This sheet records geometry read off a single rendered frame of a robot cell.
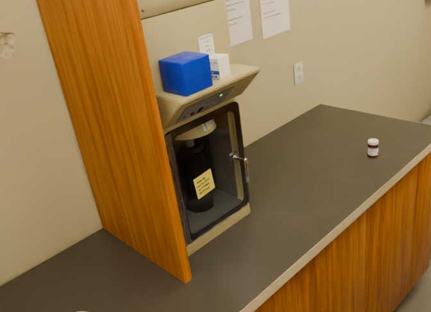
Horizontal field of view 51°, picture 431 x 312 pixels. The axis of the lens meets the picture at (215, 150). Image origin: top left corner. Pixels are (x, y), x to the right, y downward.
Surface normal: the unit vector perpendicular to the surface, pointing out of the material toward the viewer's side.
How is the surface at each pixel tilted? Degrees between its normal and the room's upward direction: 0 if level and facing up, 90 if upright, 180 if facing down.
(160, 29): 90
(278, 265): 0
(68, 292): 0
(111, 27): 90
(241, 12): 90
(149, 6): 90
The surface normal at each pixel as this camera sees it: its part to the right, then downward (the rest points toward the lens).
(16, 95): 0.69, 0.23
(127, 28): -0.71, 0.39
